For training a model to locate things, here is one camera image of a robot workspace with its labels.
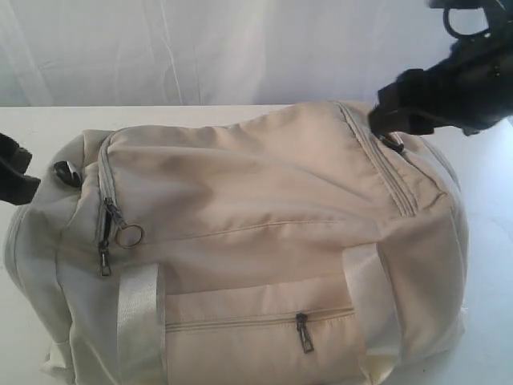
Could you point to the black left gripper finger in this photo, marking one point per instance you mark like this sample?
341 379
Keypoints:
17 188
14 158

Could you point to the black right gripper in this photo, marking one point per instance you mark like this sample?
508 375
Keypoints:
474 83

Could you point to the beige duffel bag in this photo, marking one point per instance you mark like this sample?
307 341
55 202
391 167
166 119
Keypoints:
295 248

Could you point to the white backdrop curtain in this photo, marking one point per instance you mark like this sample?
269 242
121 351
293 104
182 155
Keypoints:
113 53

